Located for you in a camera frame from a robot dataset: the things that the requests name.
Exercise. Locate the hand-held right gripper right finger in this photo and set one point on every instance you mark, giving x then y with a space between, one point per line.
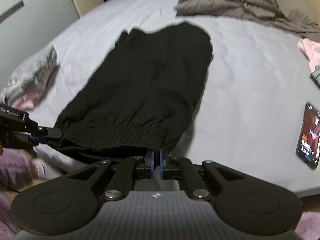
161 163

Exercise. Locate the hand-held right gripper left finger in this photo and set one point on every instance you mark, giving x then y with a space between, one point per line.
152 163

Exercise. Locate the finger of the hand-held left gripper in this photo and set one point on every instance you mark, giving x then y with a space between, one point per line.
37 139
50 132

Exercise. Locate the black pants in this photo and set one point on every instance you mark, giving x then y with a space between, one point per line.
150 87

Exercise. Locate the person's left forearm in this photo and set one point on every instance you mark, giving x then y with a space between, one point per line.
15 170

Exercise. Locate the grey striped folded garment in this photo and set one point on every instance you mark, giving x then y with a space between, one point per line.
30 72

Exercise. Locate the bed with light blue sheet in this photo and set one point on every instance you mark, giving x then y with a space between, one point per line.
250 92

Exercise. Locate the black smartphone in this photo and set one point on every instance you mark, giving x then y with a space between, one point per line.
308 136

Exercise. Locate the olive green cloth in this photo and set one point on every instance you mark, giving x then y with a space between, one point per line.
316 76

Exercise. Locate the grey folded duvet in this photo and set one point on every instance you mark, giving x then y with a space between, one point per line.
250 0

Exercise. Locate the crumpled pink garment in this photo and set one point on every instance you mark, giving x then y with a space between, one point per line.
311 52

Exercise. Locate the taupe cloth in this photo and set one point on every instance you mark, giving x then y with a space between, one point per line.
311 36

